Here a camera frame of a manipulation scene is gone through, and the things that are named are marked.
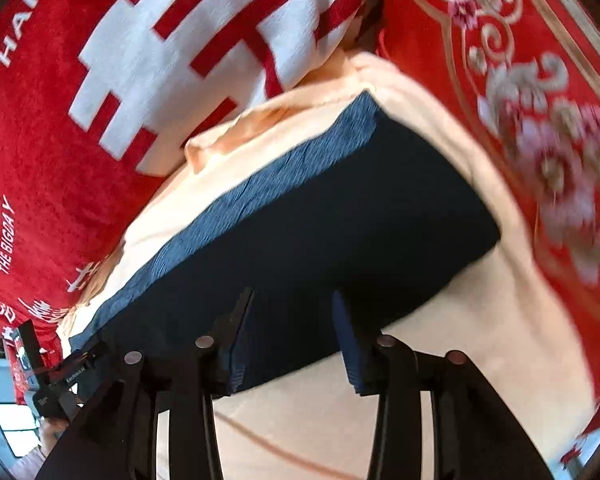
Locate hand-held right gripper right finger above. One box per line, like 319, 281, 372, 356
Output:
332, 290, 553, 480

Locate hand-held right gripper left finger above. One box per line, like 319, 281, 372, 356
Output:
35, 287, 256, 480

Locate dark blue pants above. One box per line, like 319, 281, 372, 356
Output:
70, 91, 503, 396

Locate person's left hand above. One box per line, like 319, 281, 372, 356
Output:
39, 416, 73, 456

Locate window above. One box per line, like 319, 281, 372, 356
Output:
0, 402, 42, 459

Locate cream patterned blanket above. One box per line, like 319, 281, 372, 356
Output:
55, 52, 600, 480

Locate red blanket with white print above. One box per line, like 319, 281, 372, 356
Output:
0, 0, 381, 406

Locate red floral embroidered quilt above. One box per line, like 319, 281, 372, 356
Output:
377, 0, 600, 463

